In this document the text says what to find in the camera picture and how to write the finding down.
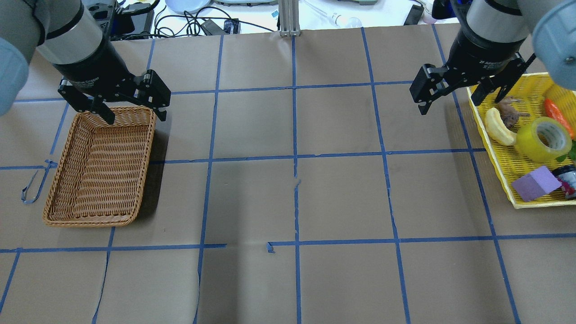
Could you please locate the purple foam cube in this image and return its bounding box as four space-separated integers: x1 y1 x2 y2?
512 166 561 202

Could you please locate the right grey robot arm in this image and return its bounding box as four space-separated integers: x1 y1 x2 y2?
409 0 576 115

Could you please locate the light blue plate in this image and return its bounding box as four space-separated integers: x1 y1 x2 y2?
164 0 212 15

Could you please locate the black power adapter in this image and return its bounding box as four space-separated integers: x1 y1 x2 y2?
200 20 224 36

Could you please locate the yellow plastic basket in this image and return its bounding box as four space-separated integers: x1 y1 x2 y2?
470 72 576 209

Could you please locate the aluminium frame post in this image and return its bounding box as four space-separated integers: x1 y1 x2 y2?
278 0 301 37

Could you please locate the yellow tape roll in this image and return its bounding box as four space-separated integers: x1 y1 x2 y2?
515 117 572 163

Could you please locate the orange toy carrot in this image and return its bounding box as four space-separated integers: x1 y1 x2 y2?
544 98 575 140

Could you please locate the yellow toy banana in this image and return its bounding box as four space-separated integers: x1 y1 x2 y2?
484 107 517 146

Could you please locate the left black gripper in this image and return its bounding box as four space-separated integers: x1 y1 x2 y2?
53 43 171 125

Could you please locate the brown wicker basket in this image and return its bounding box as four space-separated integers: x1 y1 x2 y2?
42 106 156 228

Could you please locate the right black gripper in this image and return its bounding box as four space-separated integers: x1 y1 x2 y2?
409 31 536 115

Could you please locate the clear plastic bulb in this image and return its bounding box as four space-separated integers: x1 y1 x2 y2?
330 13 363 28

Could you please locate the brown toy animal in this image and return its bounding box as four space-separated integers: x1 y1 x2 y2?
497 96 531 130

